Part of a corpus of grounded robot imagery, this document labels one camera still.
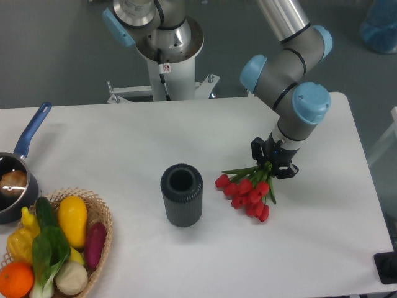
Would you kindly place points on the green bok choy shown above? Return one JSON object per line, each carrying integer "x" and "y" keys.
{"x": 50, "y": 250}

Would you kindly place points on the orange fruit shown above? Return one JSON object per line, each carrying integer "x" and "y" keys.
{"x": 17, "y": 279}

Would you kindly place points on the yellow squash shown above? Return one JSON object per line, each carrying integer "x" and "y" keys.
{"x": 72, "y": 218}

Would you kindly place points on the black device at table edge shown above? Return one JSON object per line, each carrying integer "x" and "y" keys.
{"x": 386, "y": 267}

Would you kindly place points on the blue translucent container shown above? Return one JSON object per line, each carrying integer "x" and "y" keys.
{"x": 378, "y": 30}

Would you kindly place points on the yellow bell pepper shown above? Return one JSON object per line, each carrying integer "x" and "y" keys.
{"x": 20, "y": 244}

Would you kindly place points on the blue handled saucepan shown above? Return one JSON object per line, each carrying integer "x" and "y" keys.
{"x": 11, "y": 205}

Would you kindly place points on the dark grey ribbed vase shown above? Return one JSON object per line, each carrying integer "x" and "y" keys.
{"x": 182, "y": 190}

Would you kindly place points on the bread roll in pan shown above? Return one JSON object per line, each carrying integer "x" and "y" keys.
{"x": 13, "y": 183}

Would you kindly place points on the purple eggplant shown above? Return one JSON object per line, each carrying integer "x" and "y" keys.
{"x": 94, "y": 245}

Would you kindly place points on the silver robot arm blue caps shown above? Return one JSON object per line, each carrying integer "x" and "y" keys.
{"x": 275, "y": 81}

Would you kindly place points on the red tulip bouquet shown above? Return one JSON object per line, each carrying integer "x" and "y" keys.
{"x": 250, "y": 189}

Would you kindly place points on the white frame at right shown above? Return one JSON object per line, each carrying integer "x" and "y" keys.
{"x": 387, "y": 139}

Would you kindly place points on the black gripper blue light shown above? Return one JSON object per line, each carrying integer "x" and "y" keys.
{"x": 280, "y": 158}

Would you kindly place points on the dark green cucumber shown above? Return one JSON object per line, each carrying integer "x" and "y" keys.
{"x": 45, "y": 213}

